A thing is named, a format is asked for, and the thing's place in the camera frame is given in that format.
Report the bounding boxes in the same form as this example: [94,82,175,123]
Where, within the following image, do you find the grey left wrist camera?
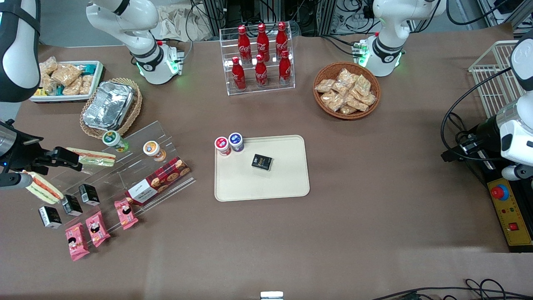
[501,164,533,181]

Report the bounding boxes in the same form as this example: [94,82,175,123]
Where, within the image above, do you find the red lid small cup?
[214,136,232,157]

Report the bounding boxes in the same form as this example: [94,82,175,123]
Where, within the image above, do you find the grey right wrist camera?
[0,172,33,188]

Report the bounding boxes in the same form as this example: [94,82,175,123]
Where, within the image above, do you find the pink snack pack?
[65,222,90,262]
[114,198,139,231]
[85,210,112,248]

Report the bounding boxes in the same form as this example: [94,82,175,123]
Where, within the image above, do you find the black floor cables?
[371,278,533,300]

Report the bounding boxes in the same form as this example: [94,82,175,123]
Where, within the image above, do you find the small black white box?
[61,194,83,217]
[38,205,63,230]
[78,183,101,207]

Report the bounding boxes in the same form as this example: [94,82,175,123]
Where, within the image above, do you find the aluminium frame equipment rack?
[192,0,375,37]

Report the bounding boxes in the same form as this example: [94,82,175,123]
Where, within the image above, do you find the green lid small cup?
[102,130,130,153]

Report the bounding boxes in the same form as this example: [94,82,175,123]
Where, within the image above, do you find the black box with gold print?
[251,153,274,172]

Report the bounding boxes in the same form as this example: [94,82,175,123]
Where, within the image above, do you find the stacked aluminium foil containers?
[82,81,135,131]

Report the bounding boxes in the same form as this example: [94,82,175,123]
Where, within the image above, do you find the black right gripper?
[0,121,83,175]

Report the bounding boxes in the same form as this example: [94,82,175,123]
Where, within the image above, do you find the orange lid small cup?
[142,140,167,163]

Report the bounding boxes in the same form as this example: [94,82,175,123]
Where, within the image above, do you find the black arm base cable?
[182,0,198,67]

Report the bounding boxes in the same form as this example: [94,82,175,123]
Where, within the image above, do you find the black looping gripper cable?
[441,67,513,162]

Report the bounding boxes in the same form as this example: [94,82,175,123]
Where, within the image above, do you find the oval wicker basket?
[80,77,143,140]

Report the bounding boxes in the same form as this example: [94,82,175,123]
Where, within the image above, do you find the clear acrylic tiered display stand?
[26,120,197,228]

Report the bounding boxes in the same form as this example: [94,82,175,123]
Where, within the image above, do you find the white rectangular snack tray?
[30,60,105,104]

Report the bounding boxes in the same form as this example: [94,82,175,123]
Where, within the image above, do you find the red cola bottle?
[254,54,269,88]
[237,25,252,64]
[275,22,289,60]
[278,50,292,86]
[231,57,247,92]
[256,23,270,63]

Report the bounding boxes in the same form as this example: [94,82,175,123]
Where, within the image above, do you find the red plaid cookie box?
[125,156,191,206]

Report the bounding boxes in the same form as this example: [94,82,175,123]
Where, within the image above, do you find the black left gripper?
[441,116,503,163]

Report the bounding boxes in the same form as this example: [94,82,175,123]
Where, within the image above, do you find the clear acrylic bottle rack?
[219,26,296,97]

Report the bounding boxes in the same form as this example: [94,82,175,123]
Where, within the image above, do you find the crumpled beige cloth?
[149,5,214,43]

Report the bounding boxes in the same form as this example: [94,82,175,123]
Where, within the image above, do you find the blue lid small cup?
[228,132,245,153]

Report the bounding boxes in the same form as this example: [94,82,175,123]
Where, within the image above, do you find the white wire basket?
[468,40,526,120]

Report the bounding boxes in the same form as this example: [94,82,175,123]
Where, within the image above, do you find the round wicker basket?
[313,62,381,120]

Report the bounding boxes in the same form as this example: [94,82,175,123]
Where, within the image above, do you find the triangle sandwich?
[23,170,65,205]
[65,147,117,168]

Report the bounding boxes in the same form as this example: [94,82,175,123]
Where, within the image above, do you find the yellow emergency stop box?
[487,177,533,253]

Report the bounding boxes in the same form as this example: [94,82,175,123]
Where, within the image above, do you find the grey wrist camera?
[0,172,33,188]
[501,164,533,181]

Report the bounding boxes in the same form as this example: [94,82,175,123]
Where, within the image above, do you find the beige plastic tray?
[214,135,311,203]

